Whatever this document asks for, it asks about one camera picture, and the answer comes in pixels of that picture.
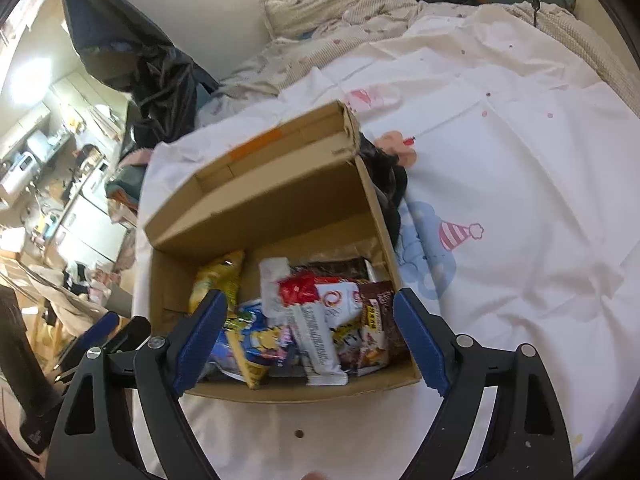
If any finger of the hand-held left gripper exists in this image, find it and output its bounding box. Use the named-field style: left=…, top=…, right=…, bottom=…
left=106, top=316, right=152, bottom=357
left=57, top=311, right=121, bottom=368

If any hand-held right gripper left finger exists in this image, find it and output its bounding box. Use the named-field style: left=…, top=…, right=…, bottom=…
left=45, top=289, right=229, bottom=480

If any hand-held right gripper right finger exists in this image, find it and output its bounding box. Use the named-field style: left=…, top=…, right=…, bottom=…
left=392, top=287, right=575, bottom=480

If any brown snack packet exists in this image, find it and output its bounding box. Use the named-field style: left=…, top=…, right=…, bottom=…
left=357, top=280, right=410, bottom=376

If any blue yellow snack packet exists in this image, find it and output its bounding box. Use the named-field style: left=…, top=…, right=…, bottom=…
left=225, top=310, right=287, bottom=391

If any yellow chip packet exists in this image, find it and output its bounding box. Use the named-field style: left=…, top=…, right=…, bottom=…
left=187, top=250, right=246, bottom=316

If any white cartoon chip packet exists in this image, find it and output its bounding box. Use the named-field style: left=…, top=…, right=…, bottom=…
left=332, top=322, right=373, bottom=358

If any white orange swirl packet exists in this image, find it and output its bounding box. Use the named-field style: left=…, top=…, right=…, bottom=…
left=315, top=282, right=362, bottom=327

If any white red snack bar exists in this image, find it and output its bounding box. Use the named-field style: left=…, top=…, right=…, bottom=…
left=277, top=270, right=349, bottom=387

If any dark seaweed packet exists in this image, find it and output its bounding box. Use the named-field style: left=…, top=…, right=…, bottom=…
left=307, top=257, right=371, bottom=282

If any brown cardboard box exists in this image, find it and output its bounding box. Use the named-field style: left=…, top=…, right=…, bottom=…
left=142, top=100, right=423, bottom=405

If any white kitchen cabinet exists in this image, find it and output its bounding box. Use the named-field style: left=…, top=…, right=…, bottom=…
left=47, top=192, right=133, bottom=271

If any black cloth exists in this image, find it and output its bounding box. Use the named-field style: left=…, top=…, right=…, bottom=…
left=357, top=132, right=408, bottom=251

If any white water heater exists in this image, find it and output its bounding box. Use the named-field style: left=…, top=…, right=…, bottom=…
left=0, top=152, right=41, bottom=196

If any black plastic bag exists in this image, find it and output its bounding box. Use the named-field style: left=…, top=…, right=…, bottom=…
left=57, top=0, right=221, bottom=161

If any crumpled floral duvet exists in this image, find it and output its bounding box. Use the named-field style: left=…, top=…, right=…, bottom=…
left=200, top=0, right=421, bottom=111

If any beige knit blanket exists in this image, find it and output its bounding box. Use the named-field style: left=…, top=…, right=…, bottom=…
left=510, top=2, right=640, bottom=106

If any beige crumpled pillow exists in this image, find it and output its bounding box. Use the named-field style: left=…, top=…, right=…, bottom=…
left=260, top=0, right=361, bottom=41

